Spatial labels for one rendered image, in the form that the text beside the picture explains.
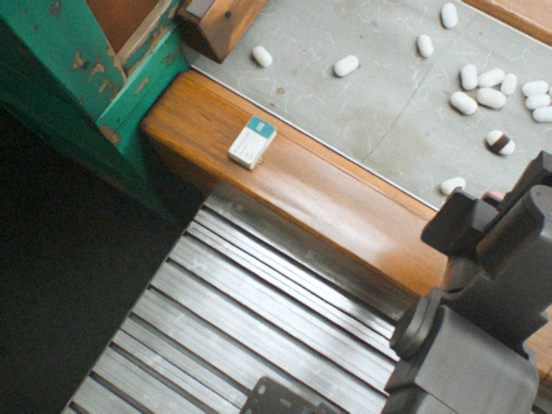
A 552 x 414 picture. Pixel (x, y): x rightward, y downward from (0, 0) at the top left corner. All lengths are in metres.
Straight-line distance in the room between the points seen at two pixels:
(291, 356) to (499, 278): 0.40
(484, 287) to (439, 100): 0.42
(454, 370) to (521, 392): 0.04
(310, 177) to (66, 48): 0.31
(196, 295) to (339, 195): 0.24
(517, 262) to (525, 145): 0.42
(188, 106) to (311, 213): 0.22
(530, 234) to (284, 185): 0.35
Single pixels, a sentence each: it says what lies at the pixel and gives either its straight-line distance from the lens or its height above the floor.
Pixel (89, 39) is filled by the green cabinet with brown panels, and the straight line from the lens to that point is 0.53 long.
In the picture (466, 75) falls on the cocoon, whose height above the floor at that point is 0.76.
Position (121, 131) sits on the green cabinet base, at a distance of 0.66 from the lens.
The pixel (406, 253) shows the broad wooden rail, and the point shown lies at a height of 0.76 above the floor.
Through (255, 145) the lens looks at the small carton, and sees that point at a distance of 0.62.
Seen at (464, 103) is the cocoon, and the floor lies 0.76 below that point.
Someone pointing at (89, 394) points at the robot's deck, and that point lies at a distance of 0.74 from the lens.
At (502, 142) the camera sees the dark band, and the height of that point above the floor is 0.76.
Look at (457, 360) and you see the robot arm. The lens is 0.33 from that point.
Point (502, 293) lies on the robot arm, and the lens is 0.36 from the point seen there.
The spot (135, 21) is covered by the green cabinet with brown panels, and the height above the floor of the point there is 0.88.
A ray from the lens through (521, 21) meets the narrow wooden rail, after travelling 0.81.
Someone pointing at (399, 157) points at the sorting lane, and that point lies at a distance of 0.68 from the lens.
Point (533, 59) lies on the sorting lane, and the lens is 0.81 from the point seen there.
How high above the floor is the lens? 1.36
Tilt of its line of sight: 75 degrees down
